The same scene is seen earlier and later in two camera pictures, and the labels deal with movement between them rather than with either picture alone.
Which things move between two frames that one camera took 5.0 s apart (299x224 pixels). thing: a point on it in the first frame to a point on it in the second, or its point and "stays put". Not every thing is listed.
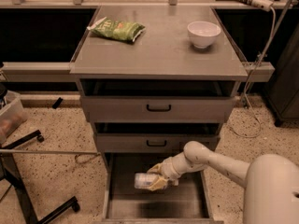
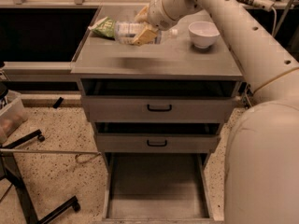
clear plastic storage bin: x=12 y=115 stays put
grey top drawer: x=159 y=100 stays put
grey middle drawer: x=154 y=137 stays put
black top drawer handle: x=157 y=110 stays put
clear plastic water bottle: x=144 y=180 to x=125 y=33
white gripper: x=167 y=168 to x=158 y=12
